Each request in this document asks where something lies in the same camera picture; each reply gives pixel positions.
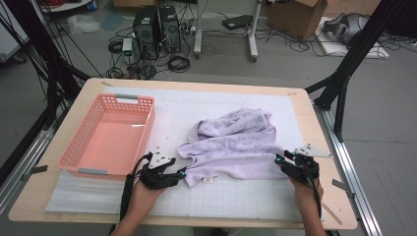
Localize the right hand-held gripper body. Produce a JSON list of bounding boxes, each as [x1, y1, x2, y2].
[[280, 143, 333, 185]]

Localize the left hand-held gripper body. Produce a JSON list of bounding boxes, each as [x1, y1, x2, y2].
[[139, 147, 181, 191]]

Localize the lilac cat-print garment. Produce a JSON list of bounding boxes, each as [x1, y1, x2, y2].
[[177, 107, 289, 188]]

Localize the pink plastic basket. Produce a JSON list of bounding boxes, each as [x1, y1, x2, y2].
[[57, 92, 156, 181]]

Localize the person's right hand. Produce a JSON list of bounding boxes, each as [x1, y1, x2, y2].
[[289, 176, 325, 207]]

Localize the person's left hand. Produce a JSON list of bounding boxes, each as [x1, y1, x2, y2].
[[130, 180, 167, 214]]

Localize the white grid mat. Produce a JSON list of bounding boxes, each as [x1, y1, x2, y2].
[[44, 86, 327, 222]]

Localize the white flat board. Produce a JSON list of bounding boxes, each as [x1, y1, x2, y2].
[[315, 16, 390, 60]]

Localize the white rolling stand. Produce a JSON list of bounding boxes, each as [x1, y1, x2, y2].
[[193, 0, 264, 63]]

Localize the large cardboard box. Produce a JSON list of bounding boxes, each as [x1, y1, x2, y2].
[[266, 0, 328, 41]]

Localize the small white power adapter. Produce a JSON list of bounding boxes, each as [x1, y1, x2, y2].
[[121, 37, 134, 64]]

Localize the grey and black device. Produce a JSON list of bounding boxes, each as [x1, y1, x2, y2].
[[323, 12, 370, 45]]

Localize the black flat box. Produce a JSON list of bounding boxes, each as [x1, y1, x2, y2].
[[221, 14, 254, 31]]

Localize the black computer tower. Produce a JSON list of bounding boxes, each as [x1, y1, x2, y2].
[[158, 5, 182, 54], [132, 5, 162, 61]]

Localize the clear plastic bag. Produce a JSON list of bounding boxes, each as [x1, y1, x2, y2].
[[67, 13, 102, 35]]

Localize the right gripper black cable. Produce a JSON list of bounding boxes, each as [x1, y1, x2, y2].
[[303, 158, 324, 219]]

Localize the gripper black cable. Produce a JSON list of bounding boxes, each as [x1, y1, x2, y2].
[[303, 158, 324, 219], [119, 151, 153, 222]]

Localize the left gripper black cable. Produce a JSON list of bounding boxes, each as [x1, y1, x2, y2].
[[119, 151, 153, 222]]

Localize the grey metal bracket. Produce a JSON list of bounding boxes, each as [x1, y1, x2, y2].
[[331, 178, 356, 200], [21, 164, 49, 182]]

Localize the aluminium rail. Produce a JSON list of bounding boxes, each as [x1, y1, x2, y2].
[[0, 107, 67, 214], [313, 101, 384, 236]]

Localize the coiled black cable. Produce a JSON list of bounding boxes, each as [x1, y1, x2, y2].
[[167, 55, 192, 74]]

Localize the black metal frame strut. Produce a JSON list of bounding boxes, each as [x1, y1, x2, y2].
[[0, 0, 92, 131], [304, 0, 407, 144]]

